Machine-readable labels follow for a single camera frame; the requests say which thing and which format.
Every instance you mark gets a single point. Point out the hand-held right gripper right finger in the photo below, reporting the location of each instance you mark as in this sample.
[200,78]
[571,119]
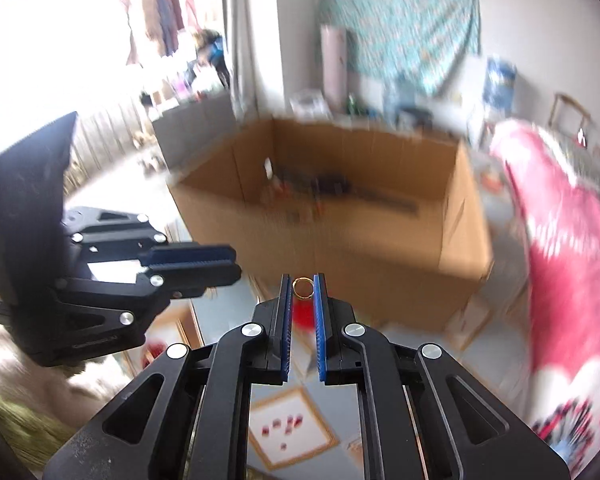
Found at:
[321,330]

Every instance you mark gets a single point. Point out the pink rolled mat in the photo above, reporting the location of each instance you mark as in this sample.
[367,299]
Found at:
[334,70]

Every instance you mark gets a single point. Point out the white curtain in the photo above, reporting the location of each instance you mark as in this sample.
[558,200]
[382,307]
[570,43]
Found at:
[250,35]

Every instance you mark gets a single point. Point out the brown cardboard box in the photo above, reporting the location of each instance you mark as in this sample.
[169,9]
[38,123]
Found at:
[330,270]

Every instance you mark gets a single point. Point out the pink floral blanket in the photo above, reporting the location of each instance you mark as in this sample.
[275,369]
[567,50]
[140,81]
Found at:
[570,270]

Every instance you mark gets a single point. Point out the pink and black wristwatch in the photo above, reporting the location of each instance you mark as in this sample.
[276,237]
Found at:
[340,185]

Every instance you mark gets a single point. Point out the grey cabinet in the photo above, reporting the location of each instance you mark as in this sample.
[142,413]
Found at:
[195,125]

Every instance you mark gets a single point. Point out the teal floral wall cloth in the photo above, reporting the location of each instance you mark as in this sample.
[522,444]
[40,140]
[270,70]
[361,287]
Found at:
[405,20]

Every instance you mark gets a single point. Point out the wooden chair frame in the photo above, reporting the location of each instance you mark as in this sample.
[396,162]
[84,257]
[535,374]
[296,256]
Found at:
[570,115]

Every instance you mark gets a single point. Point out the white fluffy blanket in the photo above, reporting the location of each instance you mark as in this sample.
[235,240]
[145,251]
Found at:
[10,340]

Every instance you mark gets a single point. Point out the green fluffy cloth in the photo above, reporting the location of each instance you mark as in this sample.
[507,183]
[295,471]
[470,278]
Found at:
[15,420]

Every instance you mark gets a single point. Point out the hanging clothes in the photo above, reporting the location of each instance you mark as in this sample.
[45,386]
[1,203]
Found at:
[155,10]

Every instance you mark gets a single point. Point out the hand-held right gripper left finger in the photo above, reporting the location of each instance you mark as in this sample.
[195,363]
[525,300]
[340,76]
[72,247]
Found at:
[286,330]

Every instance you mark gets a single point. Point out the fruit print tablecloth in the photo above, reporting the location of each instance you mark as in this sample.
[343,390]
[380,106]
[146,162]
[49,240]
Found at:
[290,425]

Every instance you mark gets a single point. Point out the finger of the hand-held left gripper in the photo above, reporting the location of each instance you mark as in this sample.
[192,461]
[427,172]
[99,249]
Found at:
[190,255]
[195,282]

